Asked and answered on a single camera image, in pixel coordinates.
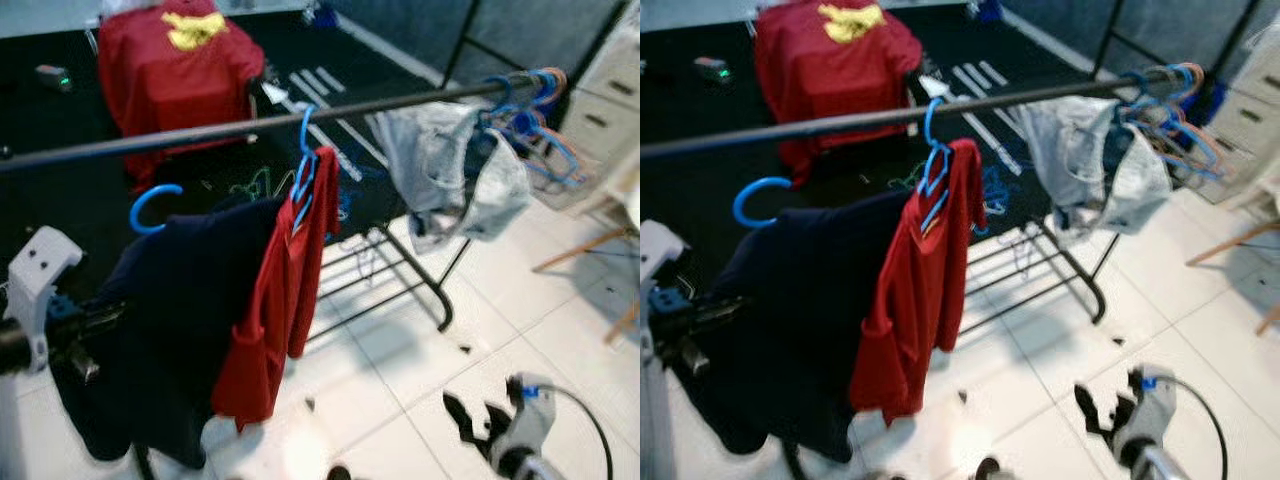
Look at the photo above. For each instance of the navy blue shirt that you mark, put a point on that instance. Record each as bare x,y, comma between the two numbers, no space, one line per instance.
790,320
170,320

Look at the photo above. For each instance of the blue plastic hanger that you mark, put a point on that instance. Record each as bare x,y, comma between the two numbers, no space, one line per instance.
744,195
930,125
305,130
140,200

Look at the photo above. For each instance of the wooden legged chair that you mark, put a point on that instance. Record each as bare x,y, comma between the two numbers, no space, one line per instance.
575,250
1225,245

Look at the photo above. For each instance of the red shirt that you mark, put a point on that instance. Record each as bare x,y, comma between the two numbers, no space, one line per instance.
920,280
270,300

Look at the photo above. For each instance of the white drawer cabinet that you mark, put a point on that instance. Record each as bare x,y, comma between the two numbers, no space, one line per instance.
1250,110
610,110

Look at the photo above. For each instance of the black metal clothes rack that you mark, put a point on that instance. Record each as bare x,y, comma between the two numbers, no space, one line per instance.
850,118
200,128

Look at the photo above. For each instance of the small grey device green light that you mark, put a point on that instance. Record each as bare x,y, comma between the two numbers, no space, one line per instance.
710,69
52,77

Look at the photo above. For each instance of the red cloth covered chair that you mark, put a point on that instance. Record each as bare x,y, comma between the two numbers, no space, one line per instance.
830,75
170,85

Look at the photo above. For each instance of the light grey denim shorts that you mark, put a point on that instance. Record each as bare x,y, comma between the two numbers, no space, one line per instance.
1060,140
430,150

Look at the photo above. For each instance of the bunch of empty hangers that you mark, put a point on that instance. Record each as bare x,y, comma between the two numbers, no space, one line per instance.
1185,85
545,90

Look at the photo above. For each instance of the yellow crumpled cloth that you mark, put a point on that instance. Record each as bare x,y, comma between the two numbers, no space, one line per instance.
850,22
195,30

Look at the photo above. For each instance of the small blue object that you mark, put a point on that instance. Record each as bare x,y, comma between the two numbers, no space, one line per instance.
322,15
986,11

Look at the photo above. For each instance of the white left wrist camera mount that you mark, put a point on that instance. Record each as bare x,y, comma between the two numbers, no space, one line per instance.
655,250
40,260

